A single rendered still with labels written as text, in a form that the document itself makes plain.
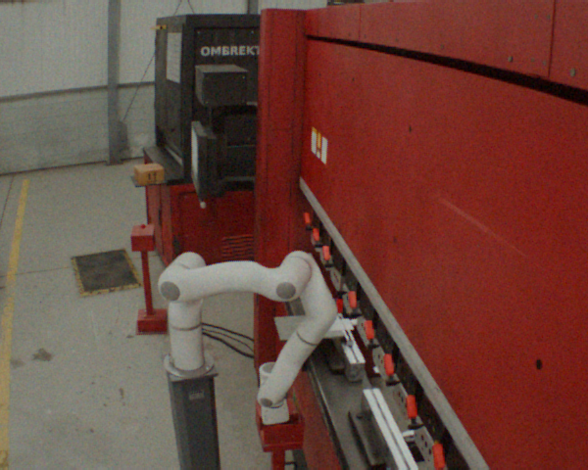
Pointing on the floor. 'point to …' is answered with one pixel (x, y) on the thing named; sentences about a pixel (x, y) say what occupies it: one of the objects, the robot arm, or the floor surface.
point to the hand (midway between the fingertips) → (276, 429)
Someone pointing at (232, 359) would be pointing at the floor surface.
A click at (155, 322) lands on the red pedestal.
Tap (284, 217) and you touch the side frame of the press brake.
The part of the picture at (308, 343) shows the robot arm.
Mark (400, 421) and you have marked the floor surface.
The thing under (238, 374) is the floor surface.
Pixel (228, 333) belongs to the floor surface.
